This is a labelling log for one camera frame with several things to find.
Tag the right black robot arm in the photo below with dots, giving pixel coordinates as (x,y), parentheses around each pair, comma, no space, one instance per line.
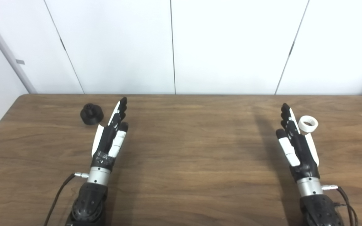
(320,210)

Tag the round black plastic part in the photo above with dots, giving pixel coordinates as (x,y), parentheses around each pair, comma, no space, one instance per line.
(91,116)

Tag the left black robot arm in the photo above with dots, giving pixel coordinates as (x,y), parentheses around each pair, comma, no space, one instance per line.
(88,204)

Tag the grey wall corner post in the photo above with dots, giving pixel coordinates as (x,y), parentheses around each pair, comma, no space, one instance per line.
(8,51)

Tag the small grey tag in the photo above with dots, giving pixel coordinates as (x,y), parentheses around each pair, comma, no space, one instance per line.
(20,61)

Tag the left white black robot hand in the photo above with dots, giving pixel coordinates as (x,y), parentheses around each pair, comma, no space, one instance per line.
(105,141)

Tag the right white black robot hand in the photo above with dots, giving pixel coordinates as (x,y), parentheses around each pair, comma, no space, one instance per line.
(303,153)

